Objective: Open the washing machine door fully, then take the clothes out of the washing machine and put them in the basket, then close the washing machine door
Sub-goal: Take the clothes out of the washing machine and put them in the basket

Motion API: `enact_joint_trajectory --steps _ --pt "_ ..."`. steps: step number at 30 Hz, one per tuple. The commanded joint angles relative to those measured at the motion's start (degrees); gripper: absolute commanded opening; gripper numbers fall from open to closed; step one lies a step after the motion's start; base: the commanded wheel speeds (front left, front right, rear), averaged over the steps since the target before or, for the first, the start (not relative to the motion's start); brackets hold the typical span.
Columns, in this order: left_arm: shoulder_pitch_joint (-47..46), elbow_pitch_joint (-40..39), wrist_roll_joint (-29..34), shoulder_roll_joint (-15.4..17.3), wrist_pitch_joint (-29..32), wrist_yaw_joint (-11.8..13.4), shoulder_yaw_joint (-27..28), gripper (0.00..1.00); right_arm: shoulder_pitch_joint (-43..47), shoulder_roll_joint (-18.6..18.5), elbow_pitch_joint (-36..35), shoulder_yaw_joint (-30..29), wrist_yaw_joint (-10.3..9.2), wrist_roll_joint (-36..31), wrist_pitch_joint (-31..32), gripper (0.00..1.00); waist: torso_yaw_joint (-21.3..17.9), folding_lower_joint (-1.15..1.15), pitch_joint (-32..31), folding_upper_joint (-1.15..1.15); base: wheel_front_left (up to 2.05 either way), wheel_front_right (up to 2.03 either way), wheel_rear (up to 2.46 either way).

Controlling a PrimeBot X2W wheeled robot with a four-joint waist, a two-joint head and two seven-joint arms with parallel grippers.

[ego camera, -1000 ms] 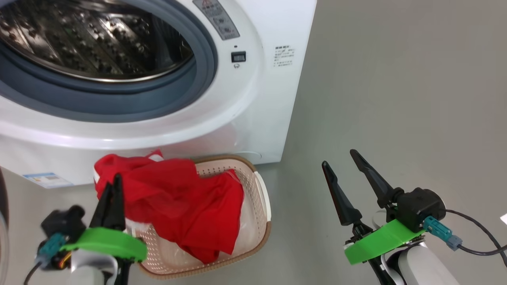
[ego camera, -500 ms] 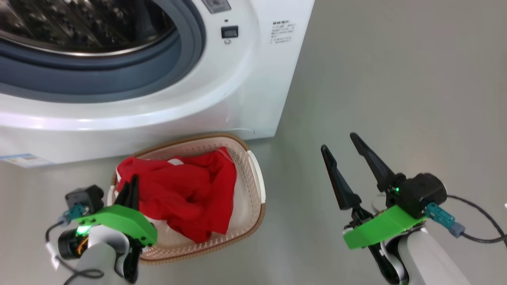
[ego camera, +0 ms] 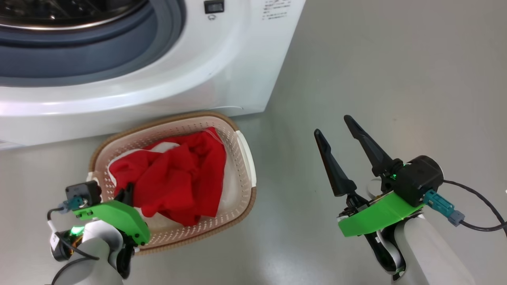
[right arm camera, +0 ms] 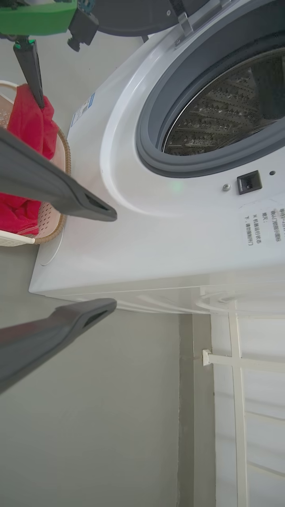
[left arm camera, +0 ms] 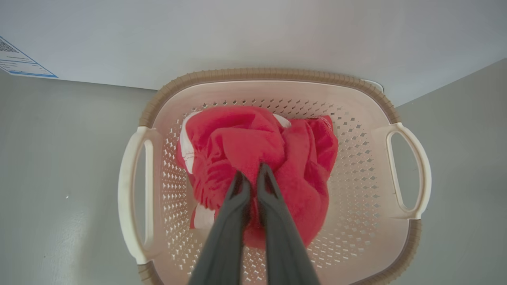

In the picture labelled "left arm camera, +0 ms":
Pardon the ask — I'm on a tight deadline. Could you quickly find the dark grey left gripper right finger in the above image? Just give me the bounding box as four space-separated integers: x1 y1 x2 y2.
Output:
255 163 321 285

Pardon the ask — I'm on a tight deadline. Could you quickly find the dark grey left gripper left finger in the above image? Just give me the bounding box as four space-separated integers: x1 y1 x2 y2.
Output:
188 170 252 285

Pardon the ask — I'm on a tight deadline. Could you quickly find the red cloth garment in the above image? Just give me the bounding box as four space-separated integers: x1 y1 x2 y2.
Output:
175 106 339 250

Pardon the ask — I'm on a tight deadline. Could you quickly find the cream perforated laundry basket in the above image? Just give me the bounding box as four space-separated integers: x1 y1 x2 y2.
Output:
118 68 432 285

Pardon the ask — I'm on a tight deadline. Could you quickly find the white front-load washing machine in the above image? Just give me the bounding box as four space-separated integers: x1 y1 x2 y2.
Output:
0 0 507 107

